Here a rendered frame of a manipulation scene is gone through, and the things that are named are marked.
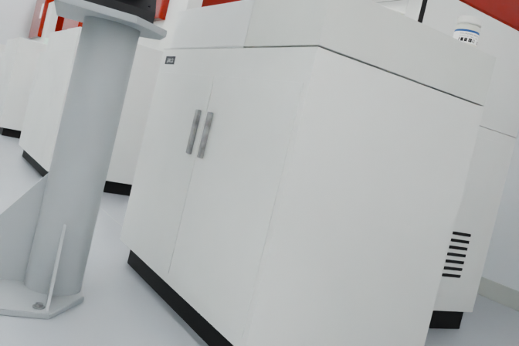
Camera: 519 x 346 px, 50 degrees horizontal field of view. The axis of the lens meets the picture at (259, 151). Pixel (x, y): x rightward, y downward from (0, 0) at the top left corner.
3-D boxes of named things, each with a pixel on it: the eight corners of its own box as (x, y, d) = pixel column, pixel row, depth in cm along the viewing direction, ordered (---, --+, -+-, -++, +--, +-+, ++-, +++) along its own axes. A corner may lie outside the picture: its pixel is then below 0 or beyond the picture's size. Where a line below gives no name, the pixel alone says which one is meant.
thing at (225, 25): (192, 55, 208) (201, 18, 208) (270, 55, 162) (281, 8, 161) (169, 48, 203) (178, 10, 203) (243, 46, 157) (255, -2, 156)
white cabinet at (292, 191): (251, 270, 244) (295, 89, 242) (415, 378, 163) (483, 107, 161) (110, 259, 210) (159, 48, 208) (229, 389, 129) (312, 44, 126)
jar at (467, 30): (459, 54, 167) (467, 23, 167) (479, 54, 161) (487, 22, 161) (445, 47, 163) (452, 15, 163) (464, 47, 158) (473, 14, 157)
